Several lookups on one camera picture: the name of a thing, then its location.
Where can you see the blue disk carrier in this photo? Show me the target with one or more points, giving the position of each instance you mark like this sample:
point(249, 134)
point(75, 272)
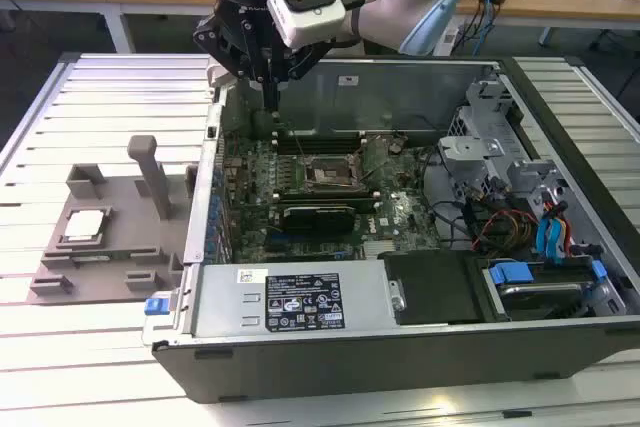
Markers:
point(510, 274)

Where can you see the blue plastic clip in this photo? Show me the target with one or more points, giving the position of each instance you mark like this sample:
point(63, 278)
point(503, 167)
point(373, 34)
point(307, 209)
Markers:
point(599, 269)

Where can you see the black open PC case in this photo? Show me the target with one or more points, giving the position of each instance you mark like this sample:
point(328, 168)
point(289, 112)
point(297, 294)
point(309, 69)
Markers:
point(350, 362)

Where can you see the green RAM stick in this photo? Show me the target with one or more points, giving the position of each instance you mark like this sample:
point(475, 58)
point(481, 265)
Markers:
point(117, 255)

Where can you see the blue case latch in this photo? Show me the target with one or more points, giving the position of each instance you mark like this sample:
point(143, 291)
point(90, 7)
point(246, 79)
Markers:
point(155, 307)

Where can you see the silver chipset heatsink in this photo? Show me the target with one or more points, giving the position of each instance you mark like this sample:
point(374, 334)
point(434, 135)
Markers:
point(378, 247)

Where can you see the grey case release latch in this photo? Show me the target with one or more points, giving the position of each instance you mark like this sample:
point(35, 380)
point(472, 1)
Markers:
point(217, 78)

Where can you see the green motherboard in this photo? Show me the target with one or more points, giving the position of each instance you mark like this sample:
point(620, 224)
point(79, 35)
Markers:
point(400, 207)

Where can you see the round coin cell battery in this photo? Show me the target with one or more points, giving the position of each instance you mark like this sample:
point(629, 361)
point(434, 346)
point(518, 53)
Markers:
point(395, 147)

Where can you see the silver hard disk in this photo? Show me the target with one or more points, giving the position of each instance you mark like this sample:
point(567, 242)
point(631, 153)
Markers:
point(540, 297)

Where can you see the black plastic shroud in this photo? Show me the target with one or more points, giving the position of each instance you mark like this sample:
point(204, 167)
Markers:
point(435, 287)

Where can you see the CPU socket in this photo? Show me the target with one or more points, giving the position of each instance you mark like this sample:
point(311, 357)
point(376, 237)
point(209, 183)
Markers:
point(327, 174)

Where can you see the grey parts rack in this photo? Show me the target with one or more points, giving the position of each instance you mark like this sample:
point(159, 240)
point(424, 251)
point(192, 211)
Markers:
point(120, 227)

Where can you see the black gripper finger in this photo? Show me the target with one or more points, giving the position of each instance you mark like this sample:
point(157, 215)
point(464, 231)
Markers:
point(225, 47)
point(305, 62)

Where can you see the thin metal locking lever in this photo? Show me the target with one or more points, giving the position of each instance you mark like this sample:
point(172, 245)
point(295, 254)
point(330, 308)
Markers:
point(300, 146)

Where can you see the silver square CPU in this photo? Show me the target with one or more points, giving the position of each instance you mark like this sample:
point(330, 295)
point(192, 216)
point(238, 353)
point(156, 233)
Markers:
point(85, 224)

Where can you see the white labelled device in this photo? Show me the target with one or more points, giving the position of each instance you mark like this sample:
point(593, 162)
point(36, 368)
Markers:
point(446, 42)

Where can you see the silver power supply unit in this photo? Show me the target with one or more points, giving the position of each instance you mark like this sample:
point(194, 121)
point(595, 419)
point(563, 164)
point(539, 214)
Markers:
point(225, 297)

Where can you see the black cylindrical part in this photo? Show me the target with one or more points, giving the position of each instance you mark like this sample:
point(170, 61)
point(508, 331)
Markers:
point(260, 124)

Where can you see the black graphics card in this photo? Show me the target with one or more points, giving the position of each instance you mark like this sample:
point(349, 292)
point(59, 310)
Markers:
point(320, 221)

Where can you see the metal drive cage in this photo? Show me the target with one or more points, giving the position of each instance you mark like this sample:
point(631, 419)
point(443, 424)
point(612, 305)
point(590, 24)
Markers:
point(470, 147)

